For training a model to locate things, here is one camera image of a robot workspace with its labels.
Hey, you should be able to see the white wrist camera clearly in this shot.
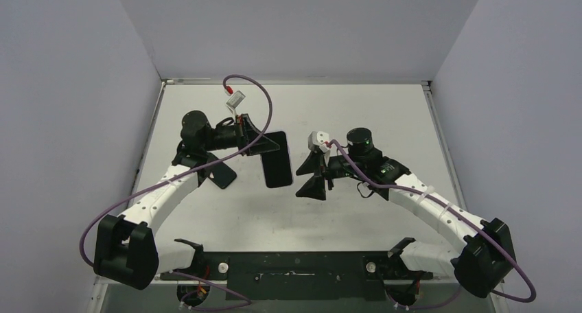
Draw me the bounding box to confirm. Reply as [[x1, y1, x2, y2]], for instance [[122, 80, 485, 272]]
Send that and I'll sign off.
[[225, 91, 246, 119], [307, 131, 330, 154]]

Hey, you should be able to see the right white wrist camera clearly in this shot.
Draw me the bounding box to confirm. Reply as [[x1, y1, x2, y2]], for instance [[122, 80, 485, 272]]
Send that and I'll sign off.
[[307, 131, 330, 154]]

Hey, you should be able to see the aluminium table frame rail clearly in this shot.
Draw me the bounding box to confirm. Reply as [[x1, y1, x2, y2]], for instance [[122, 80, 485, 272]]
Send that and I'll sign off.
[[420, 80, 506, 312]]

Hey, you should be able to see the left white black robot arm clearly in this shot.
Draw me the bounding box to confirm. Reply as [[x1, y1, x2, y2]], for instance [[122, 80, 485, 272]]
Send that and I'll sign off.
[[93, 111, 281, 290]]

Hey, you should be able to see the black smartphone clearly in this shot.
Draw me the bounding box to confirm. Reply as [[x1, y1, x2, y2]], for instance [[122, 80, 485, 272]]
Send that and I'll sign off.
[[261, 131, 293, 189]]

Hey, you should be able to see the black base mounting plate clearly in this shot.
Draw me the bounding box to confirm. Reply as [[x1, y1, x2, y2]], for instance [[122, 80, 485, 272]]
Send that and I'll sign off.
[[182, 251, 433, 301]]

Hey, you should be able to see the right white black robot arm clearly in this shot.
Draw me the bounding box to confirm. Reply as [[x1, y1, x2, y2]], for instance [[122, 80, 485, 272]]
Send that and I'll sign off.
[[296, 128, 516, 298]]

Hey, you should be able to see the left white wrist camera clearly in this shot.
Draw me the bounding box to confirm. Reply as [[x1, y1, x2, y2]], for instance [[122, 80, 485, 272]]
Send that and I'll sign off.
[[225, 91, 246, 119]]

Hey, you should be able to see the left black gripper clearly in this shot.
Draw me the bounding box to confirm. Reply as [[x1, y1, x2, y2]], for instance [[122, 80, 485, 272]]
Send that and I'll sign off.
[[203, 113, 281, 156]]

